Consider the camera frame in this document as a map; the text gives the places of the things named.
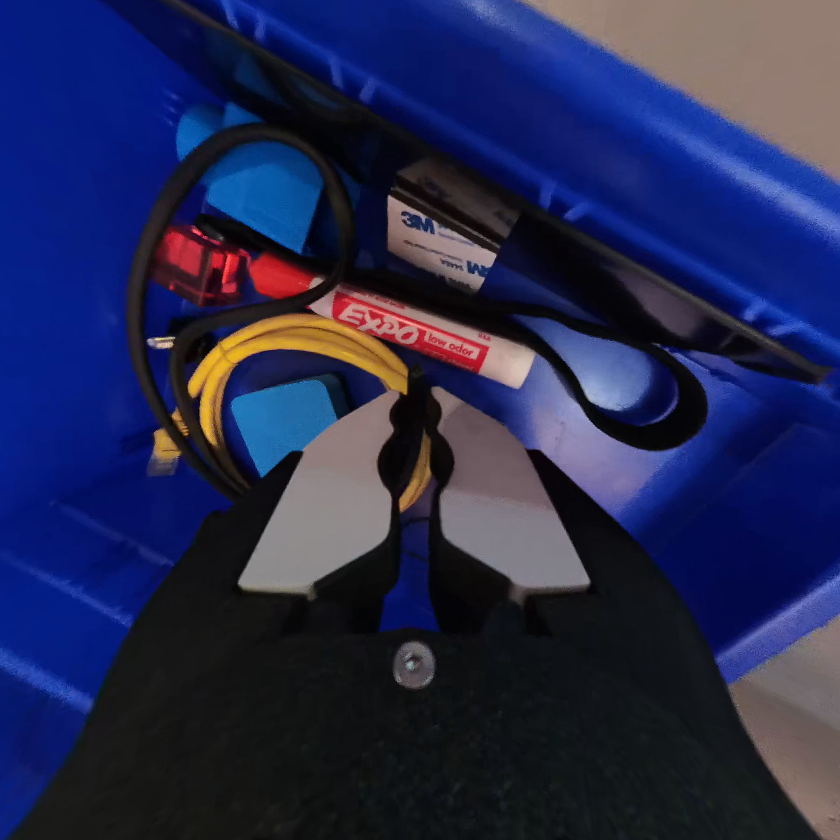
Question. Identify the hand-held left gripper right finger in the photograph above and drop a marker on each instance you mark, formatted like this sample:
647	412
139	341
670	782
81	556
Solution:
512	518

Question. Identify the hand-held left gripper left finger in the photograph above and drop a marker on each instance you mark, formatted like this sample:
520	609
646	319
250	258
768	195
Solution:
321	518

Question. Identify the blue whiteboard eraser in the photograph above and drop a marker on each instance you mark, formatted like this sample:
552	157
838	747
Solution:
282	420

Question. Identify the blue storage bin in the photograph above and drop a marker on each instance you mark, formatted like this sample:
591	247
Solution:
656	197

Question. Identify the red white marker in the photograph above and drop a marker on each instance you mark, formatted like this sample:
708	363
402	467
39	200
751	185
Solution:
394	325

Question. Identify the blue square plastic cup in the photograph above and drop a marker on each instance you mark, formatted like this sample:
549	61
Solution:
262	190

